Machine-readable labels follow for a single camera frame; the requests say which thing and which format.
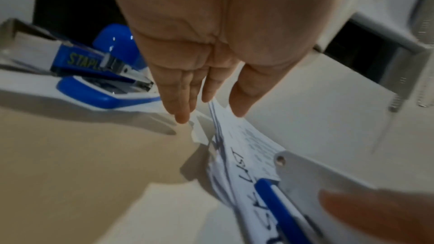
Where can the person's right hand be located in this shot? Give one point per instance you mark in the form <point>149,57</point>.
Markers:
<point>390,216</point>

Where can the person's left hand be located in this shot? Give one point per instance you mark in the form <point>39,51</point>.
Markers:
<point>220,10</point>

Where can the blue white stapler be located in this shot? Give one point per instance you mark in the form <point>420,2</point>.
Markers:
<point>325,181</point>
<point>112,39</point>

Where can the stack of printed papers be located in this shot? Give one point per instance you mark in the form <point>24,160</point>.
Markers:
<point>244,146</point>

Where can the blue staples box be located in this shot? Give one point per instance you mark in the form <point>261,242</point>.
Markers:
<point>71,59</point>

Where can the green potted plant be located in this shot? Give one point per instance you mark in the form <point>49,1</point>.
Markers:
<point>74,4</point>

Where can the grey roller blind rail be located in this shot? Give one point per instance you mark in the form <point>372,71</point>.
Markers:
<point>390,32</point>

